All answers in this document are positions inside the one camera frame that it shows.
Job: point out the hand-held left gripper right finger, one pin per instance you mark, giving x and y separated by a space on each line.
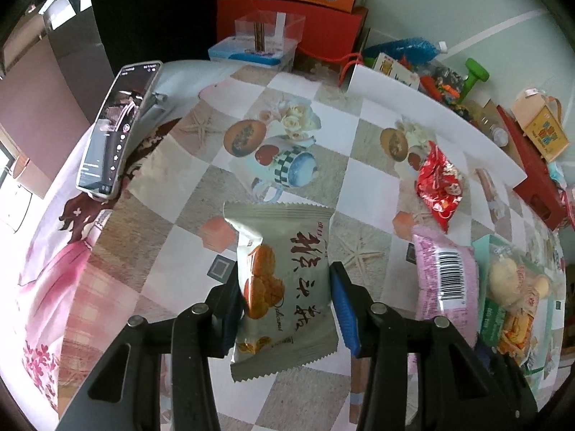
343 318

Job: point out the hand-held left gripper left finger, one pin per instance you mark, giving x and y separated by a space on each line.
229 323

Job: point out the beige pastry packet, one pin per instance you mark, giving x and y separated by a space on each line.
287 251

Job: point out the yellow jelly cup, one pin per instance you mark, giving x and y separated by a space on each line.
501 276

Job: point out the green clear snack packet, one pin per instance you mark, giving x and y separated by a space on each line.
548 323

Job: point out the pink snack packet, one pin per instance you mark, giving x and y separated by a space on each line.
442 278

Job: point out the red candy bag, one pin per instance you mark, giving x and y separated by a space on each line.
440 184

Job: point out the golden yellow snack packet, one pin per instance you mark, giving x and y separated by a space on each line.
516 330

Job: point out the pink printed cloth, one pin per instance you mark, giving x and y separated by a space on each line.
54 278

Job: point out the smartphone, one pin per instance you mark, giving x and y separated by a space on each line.
117 130

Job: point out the red cardboard box with cutout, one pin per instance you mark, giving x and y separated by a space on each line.
534 175

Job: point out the clear plastic bottle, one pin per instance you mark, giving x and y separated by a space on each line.
492 128

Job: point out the colourful toy pack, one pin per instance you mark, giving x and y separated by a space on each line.
444 85

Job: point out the small card box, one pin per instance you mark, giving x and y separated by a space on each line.
395 69

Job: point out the blue tissue box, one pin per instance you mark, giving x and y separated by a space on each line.
251 56

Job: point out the yellow cardboard box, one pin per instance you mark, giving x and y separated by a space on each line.
543 130

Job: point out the green dumbbell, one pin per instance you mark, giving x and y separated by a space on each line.
474 76

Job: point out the blue bottle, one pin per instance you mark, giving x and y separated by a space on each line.
404 50

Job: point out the large red box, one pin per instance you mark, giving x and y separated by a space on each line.
332 31

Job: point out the brown cabinet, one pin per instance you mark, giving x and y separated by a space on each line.
40 98

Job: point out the clear plastic box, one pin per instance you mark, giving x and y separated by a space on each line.
269 29

